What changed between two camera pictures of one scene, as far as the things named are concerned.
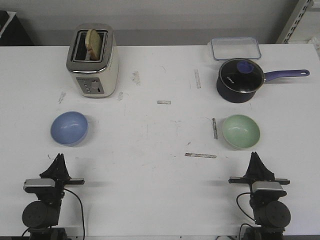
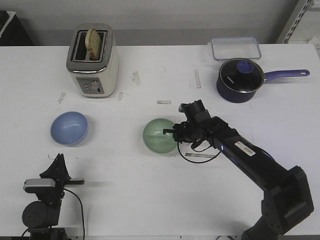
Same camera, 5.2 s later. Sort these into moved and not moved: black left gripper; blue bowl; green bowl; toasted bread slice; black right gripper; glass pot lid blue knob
Moved: black right gripper; green bowl
Not moved: glass pot lid blue knob; blue bowl; black left gripper; toasted bread slice
